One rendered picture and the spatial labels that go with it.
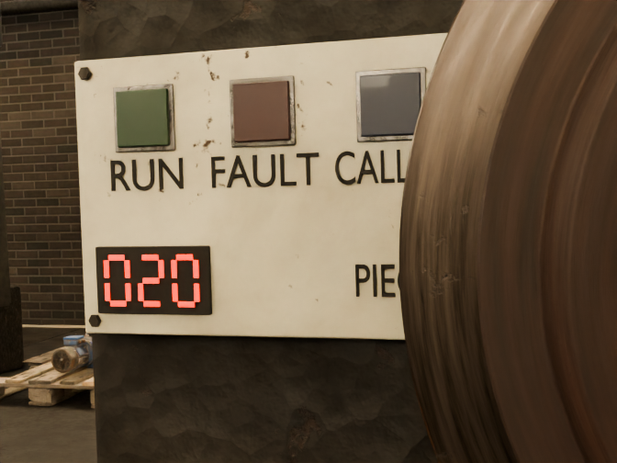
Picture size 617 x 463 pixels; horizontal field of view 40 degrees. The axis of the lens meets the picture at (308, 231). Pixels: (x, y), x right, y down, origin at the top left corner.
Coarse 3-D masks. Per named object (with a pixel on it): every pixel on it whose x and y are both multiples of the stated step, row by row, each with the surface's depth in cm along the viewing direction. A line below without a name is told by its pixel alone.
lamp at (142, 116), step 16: (128, 96) 54; (144, 96) 54; (160, 96) 54; (128, 112) 54; (144, 112) 54; (160, 112) 54; (128, 128) 54; (144, 128) 54; (160, 128) 54; (128, 144) 54; (144, 144) 54; (160, 144) 54
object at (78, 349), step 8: (72, 336) 482; (80, 336) 481; (88, 336) 497; (64, 344) 479; (72, 344) 478; (80, 344) 482; (88, 344) 488; (56, 352) 470; (64, 352) 469; (72, 352) 472; (80, 352) 477; (88, 352) 487; (56, 360) 470; (64, 360) 471; (72, 360) 469; (80, 360) 478; (88, 360) 489; (56, 368) 471; (64, 368) 470; (72, 368) 471
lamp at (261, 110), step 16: (240, 96) 52; (256, 96) 52; (272, 96) 52; (288, 96) 52; (240, 112) 52; (256, 112) 52; (272, 112) 52; (288, 112) 52; (240, 128) 52; (256, 128) 52; (272, 128) 52; (288, 128) 52
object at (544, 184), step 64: (576, 0) 33; (576, 64) 33; (512, 128) 34; (576, 128) 32; (512, 192) 34; (576, 192) 32; (512, 256) 34; (576, 256) 32; (512, 320) 34; (576, 320) 32; (512, 384) 34; (576, 384) 32; (512, 448) 35; (576, 448) 34
